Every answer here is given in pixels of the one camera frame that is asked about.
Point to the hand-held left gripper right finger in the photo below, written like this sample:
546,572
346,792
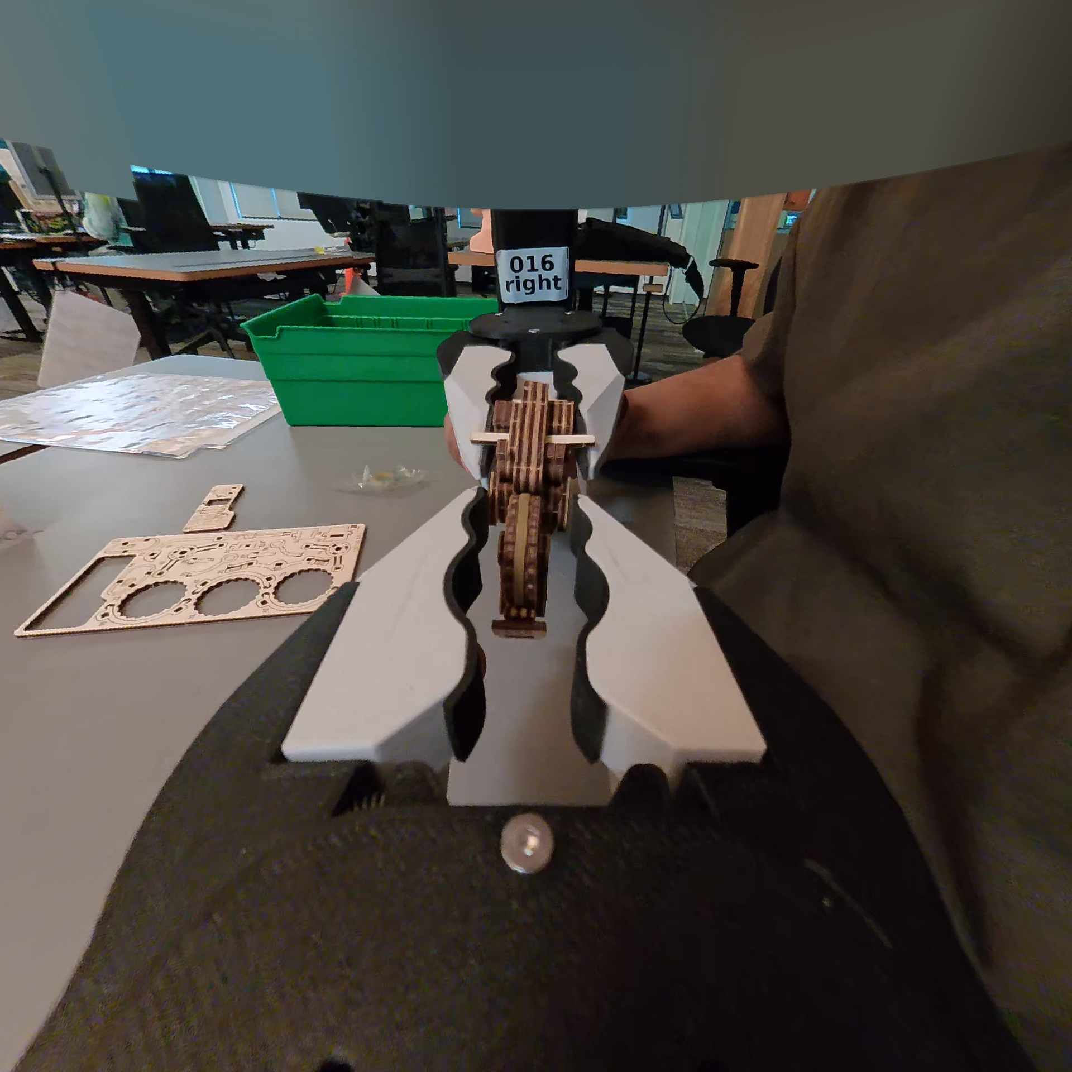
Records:
670,670

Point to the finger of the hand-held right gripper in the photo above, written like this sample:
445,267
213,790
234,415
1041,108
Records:
599,394
467,394

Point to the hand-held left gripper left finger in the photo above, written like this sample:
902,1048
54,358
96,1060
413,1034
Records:
377,653

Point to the wooden motorcycle model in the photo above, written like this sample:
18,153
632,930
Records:
523,519

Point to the person's right forearm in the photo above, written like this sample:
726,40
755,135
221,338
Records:
703,410

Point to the grey desk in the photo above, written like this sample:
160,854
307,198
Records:
167,712

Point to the long brown-edged office desk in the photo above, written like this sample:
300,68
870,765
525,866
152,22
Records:
209,266

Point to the person's right hand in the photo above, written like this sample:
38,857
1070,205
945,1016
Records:
456,444

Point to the wooden sheet with round holes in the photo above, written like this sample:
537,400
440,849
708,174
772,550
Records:
335,553

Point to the green plastic bin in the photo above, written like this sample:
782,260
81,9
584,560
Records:
352,377

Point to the small clear plastic bag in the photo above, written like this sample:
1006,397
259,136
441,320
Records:
381,479

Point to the black bag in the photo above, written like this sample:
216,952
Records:
628,239

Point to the black office chair with armrests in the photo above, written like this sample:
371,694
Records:
720,331

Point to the black high-back office chair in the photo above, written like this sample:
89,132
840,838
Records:
176,214
415,251

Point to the wooden column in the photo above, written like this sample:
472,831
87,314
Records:
754,251

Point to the small wooden panel piece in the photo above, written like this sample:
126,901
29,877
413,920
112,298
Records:
209,511

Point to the black computer monitor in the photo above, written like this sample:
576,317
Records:
335,211

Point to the person in olive shirt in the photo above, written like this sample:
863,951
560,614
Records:
921,502

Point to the shiny plastic document sleeve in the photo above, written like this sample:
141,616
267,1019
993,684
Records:
126,415

